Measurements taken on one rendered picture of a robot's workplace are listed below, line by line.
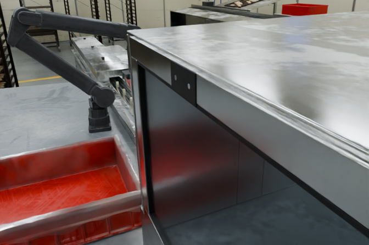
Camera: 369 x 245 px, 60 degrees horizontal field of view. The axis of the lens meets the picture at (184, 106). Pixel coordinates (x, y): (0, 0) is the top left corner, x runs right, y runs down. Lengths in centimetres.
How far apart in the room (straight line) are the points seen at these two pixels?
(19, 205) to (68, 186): 13
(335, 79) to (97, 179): 85
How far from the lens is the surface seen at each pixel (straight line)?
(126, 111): 136
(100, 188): 96
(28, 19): 116
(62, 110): 157
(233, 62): 26
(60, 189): 100
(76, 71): 124
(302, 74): 24
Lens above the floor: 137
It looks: 22 degrees down
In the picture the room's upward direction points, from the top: 1 degrees counter-clockwise
